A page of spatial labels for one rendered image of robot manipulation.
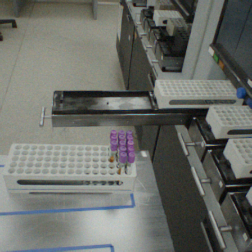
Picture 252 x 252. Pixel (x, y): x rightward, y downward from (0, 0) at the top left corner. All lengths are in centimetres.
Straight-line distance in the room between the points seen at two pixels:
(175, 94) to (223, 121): 18
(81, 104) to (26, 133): 117
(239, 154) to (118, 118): 39
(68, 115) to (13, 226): 41
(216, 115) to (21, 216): 61
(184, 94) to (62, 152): 47
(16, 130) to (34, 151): 143
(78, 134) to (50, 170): 141
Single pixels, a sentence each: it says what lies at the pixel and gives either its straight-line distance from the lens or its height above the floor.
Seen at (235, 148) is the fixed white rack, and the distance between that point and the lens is 85.
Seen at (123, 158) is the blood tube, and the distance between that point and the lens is 64.
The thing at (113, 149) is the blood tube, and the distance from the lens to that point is 67.
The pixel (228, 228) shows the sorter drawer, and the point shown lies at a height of 75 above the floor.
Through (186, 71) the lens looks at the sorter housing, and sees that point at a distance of 132.
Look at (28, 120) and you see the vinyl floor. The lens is 223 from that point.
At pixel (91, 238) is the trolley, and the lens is 66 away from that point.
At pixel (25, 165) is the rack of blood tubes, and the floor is 88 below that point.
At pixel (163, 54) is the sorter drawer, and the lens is 136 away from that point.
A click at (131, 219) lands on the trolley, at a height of 82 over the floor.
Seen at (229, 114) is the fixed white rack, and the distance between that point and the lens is 97.
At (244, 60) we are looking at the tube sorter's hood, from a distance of 88.
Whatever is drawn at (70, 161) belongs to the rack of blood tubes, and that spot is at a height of 87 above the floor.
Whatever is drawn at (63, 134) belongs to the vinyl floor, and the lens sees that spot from 209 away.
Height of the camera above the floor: 140
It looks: 40 degrees down
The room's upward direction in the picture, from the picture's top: 6 degrees clockwise
